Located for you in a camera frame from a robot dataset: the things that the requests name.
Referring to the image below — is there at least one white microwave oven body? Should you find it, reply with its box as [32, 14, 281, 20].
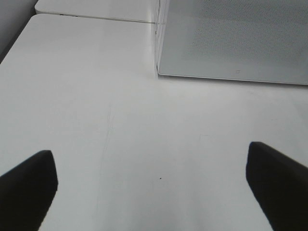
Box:
[154, 0, 170, 75]

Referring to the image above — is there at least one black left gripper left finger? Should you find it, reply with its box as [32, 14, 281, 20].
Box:
[0, 150, 58, 231]

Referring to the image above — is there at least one white microwave door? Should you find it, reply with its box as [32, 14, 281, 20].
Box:
[160, 0, 308, 85]

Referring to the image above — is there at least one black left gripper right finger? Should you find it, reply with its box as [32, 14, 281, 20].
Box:
[246, 141, 308, 231]

